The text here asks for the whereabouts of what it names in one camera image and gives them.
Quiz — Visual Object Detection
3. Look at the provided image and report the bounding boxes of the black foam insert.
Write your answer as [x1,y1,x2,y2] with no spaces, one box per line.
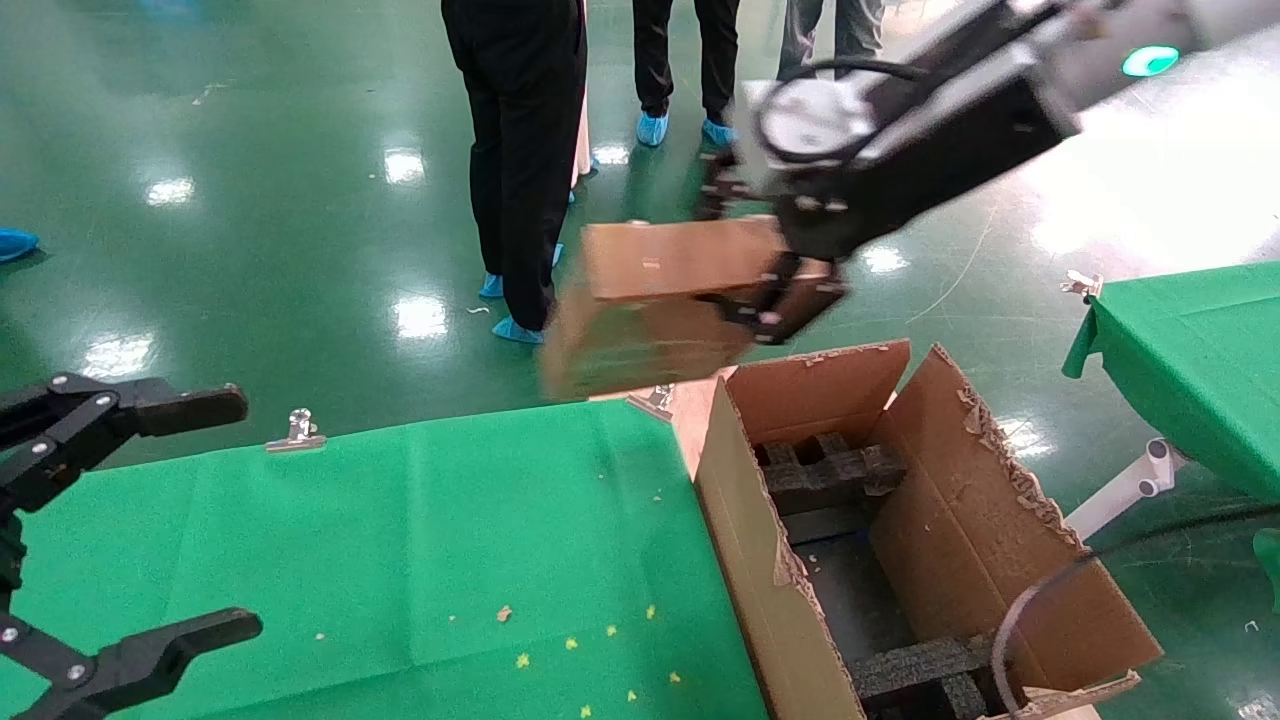
[850,632,1026,720]
[755,432,909,517]

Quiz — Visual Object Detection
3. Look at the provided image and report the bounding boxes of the person in white skirt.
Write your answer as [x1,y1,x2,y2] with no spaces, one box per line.
[572,0,594,189]

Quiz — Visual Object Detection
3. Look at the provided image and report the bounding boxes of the small brown cardboard box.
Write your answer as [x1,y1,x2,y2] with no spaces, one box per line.
[540,215,836,401]

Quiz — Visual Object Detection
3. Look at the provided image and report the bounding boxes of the small green table cloth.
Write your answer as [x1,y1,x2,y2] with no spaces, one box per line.
[1062,262,1280,503]

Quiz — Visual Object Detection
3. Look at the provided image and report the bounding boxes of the large green table cloth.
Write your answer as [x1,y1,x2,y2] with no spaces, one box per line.
[0,400,771,720]

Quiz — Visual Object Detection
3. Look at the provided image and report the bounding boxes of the white table leg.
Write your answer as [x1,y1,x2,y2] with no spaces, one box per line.
[1065,438,1186,542]

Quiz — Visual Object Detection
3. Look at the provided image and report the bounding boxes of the person in black trousers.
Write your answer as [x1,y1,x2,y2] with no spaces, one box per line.
[633,0,741,123]
[440,0,588,331]

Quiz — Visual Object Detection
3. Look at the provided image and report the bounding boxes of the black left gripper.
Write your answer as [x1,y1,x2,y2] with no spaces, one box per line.
[0,373,265,720]

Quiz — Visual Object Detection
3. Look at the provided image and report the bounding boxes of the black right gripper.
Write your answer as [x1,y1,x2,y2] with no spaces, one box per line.
[697,72,1081,347]

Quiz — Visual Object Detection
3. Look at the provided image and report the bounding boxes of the large open cardboard carton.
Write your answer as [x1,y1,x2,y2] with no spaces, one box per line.
[690,340,1166,720]

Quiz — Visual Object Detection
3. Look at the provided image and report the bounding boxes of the green object at edge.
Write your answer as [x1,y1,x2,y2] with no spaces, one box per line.
[1253,530,1280,611]

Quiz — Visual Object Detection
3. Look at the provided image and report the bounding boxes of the person in grey jeans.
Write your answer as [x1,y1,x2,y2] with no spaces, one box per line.
[778,0,886,81]

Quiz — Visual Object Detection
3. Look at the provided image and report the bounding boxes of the black camera cable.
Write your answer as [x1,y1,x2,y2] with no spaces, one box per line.
[758,58,1280,720]

